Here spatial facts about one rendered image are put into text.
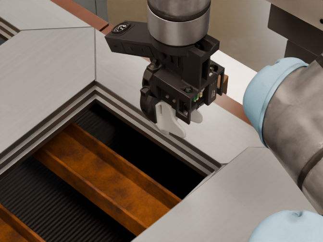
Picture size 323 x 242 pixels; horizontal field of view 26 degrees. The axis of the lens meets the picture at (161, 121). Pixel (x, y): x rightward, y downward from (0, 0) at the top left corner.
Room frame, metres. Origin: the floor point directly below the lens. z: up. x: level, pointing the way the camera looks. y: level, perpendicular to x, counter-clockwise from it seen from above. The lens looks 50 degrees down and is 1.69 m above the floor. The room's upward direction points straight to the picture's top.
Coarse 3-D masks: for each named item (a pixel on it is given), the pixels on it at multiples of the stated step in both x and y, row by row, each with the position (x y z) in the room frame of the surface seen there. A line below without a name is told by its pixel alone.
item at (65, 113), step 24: (0, 24) 0.94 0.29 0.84; (96, 96) 0.78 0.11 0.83; (48, 120) 0.71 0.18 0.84; (72, 120) 0.73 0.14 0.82; (144, 120) 0.71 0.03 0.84; (24, 144) 0.67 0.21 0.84; (168, 144) 0.68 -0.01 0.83; (0, 168) 0.63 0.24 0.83; (192, 168) 0.64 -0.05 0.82; (216, 168) 0.62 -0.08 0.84
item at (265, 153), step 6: (252, 150) 0.64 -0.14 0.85; (258, 150) 0.64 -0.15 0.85; (264, 150) 0.64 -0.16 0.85; (270, 150) 0.64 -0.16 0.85; (264, 156) 0.63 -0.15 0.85; (270, 156) 0.63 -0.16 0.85; (270, 162) 0.62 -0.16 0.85; (276, 162) 0.62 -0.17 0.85; (276, 168) 0.61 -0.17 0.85; (282, 168) 0.61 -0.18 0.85; (288, 174) 0.60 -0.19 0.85
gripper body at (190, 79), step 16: (160, 48) 0.61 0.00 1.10; (176, 48) 0.60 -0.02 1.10; (192, 48) 0.60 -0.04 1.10; (208, 48) 0.61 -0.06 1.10; (160, 64) 0.63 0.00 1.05; (176, 64) 0.62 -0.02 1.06; (192, 64) 0.60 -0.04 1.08; (208, 64) 0.60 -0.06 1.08; (144, 80) 0.63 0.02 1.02; (160, 80) 0.61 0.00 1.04; (176, 80) 0.61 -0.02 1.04; (192, 80) 0.60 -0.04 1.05; (208, 80) 0.60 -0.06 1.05; (160, 96) 0.62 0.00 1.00; (176, 96) 0.59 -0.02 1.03; (192, 96) 0.58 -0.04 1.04; (208, 96) 0.61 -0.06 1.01; (176, 112) 0.59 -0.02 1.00
